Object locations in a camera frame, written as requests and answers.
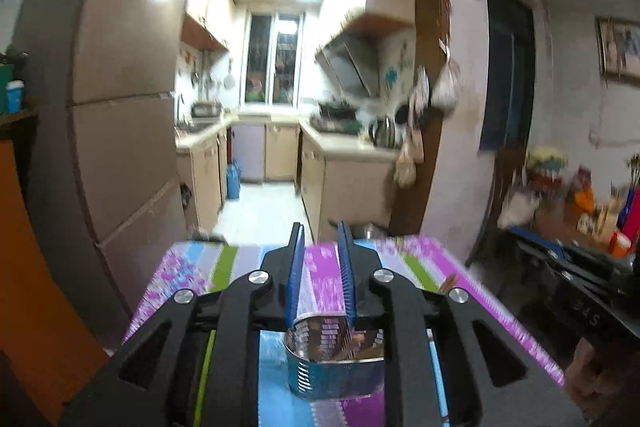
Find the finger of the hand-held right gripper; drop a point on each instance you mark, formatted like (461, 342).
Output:
(560, 252)

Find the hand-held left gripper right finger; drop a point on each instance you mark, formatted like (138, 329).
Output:
(346, 279)

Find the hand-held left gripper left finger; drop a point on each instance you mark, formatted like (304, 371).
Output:
(295, 279)

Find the group of wooden chopsticks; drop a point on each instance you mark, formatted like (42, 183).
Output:
(357, 347)

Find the single wooden chopstick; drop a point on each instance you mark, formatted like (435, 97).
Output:
(448, 284)

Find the metal utensil holder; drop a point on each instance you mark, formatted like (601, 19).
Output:
(335, 382)

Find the person's right hand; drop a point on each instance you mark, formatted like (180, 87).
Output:
(600, 377)

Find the dark wooden side table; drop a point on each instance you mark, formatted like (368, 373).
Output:
(555, 227)

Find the floral striped tablecloth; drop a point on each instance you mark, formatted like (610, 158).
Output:
(322, 267)

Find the white plastic bag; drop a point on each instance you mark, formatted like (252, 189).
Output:
(517, 209)

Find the orange white bottle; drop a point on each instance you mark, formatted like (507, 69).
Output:
(620, 244)

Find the orange packet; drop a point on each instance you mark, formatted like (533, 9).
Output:
(583, 192)

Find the blue vase with sticks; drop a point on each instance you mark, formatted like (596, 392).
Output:
(631, 202)

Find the beige stove counter cabinets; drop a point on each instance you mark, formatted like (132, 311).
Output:
(350, 192)

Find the bunch of flowers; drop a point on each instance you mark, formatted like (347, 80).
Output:
(546, 164)

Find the blue water bottle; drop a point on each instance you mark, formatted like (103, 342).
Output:
(233, 181)

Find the beige cabinets under window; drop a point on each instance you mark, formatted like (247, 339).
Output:
(265, 152)

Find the beige sink counter cabinets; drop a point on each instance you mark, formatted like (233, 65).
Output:
(205, 177)

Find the steel cooking pots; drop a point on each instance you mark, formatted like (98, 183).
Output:
(384, 132)

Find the black gas stove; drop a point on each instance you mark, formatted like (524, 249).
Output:
(335, 119)

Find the hanging plastic bags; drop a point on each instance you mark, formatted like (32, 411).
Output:
(420, 122)

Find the small steel counter appliance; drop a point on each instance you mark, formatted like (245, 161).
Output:
(206, 109)

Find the dark blue window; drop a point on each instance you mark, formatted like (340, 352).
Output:
(507, 67)

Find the steel range hood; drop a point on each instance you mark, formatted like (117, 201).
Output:
(350, 67)

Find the hanging steel ladle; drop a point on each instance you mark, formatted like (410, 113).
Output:
(229, 77)

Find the kitchen window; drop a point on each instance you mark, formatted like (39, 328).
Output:
(272, 57)

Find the grey refrigerator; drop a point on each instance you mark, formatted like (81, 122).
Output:
(125, 132)

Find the orange wooden cabinet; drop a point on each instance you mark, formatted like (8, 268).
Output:
(40, 282)

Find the blue cup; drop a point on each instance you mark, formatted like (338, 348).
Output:
(15, 97)

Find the green container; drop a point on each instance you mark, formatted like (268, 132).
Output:
(6, 89)

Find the framed wall picture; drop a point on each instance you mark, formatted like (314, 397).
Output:
(620, 49)

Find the brown wooden door frame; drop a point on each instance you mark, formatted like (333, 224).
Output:
(432, 32)

